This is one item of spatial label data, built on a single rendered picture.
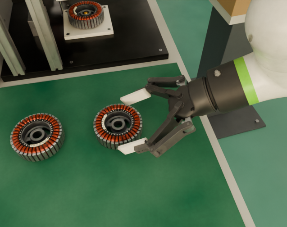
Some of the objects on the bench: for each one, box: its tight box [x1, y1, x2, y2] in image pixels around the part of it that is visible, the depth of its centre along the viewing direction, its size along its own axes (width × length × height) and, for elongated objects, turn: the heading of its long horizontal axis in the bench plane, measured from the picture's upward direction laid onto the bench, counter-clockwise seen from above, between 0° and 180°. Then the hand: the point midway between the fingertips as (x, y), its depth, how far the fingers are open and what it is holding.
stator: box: [93, 104, 142, 150], centre depth 61 cm, size 11×11×4 cm
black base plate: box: [0, 0, 169, 82], centre depth 93 cm, size 47×64×2 cm
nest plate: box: [63, 5, 114, 40], centre depth 85 cm, size 15×15×1 cm
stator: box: [67, 1, 105, 29], centre depth 83 cm, size 11×11×4 cm
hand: (126, 123), depth 60 cm, fingers open, 13 cm apart
